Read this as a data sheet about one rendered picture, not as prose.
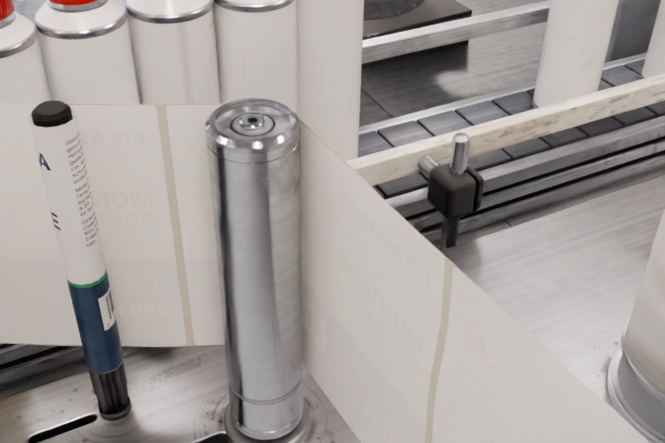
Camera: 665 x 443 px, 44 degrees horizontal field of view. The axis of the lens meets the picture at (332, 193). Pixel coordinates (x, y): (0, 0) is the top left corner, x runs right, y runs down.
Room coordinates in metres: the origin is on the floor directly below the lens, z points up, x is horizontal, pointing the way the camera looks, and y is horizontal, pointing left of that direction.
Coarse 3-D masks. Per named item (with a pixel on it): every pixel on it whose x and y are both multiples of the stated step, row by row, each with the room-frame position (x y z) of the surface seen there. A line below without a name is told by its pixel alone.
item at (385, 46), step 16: (624, 0) 0.69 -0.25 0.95; (480, 16) 0.62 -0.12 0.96; (496, 16) 0.62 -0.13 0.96; (512, 16) 0.63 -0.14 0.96; (528, 16) 0.64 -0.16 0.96; (544, 16) 0.64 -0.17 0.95; (416, 32) 0.59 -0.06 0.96; (432, 32) 0.59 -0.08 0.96; (448, 32) 0.60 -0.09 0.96; (464, 32) 0.61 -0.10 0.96; (480, 32) 0.61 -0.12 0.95; (496, 32) 0.62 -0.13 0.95; (368, 48) 0.57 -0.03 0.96; (384, 48) 0.57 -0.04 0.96; (400, 48) 0.58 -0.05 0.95; (416, 48) 0.59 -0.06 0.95
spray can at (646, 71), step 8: (664, 0) 0.67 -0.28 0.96; (664, 8) 0.67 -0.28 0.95; (664, 16) 0.66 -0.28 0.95; (656, 24) 0.67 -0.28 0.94; (664, 24) 0.66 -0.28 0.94; (656, 32) 0.67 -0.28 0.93; (664, 32) 0.66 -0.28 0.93; (656, 40) 0.67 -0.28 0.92; (664, 40) 0.66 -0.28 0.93; (648, 48) 0.68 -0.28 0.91; (656, 48) 0.66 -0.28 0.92; (664, 48) 0.66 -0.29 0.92; (648, 56) 0.67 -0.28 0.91; (656, 56) 0.66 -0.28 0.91; (664, 56) 0.65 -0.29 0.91; (648, 64) 0.67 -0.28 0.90; (656, 64) 0.66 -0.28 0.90; (664, 64) 0.65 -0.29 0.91; (648, 72) 0.66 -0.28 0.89; (656, 72) 0.66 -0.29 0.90; (664, 72) 0.65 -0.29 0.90
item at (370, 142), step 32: (640, 64) 0.70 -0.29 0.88; (512, 96) 0.64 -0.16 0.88; (384, 128) 0.58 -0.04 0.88; (416, 128) 0.58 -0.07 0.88; (448, 128) 0.58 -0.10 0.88; (576, 128) 0.59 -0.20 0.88; (608, 128) 0.59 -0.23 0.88; (480, 160) 0.54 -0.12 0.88; (512, 160) 0.54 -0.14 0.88; (384, 192) 0.49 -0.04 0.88
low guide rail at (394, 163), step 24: (600, 96) 0.58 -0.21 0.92; (624, 96) 0.59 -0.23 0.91; (648, 96) 0.60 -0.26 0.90; (504, 120) 0.54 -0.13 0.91; (528, 120) 0.54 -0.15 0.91; (552, 120) 0.55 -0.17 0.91; (576, 120) 0.56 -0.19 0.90; (408, 144) 0.50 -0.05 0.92; (432, 144) 0.50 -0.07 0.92; (480, 144) 0.52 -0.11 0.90; (504, 144) 0.53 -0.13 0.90; (360, 168) 0.47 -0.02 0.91; (384, 168) 0.48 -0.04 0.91; (408, 168) 0.49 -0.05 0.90
